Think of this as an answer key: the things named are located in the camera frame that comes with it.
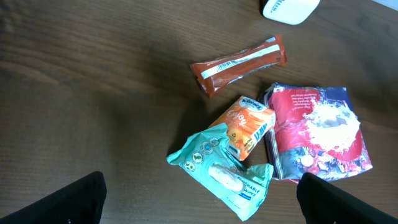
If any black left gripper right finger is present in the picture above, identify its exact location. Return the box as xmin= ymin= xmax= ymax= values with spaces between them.
xmin=297 ymin=172 xmax=397 ymax=224

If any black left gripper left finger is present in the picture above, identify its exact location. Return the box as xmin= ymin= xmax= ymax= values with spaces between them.
xmin=1 ymin=171 xmax=107 ymax=224

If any red blue snack bag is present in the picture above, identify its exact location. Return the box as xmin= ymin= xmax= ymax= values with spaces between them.
xmin=261 ymin=83 xmax=373 ymax=182

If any teal flushable wipes packet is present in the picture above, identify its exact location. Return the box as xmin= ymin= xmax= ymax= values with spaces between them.
xmin=167 ymin=123 xmax=274 ymax=222

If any orange Kleenex tissue pack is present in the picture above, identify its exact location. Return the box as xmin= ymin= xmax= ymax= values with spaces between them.
xmin=211 ymin=96 xmax=276 ymax=161

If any orange snack bar wrapper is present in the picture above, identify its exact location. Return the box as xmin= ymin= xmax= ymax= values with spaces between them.
xmin=190 ymin=35 xmax=287 ymax=96

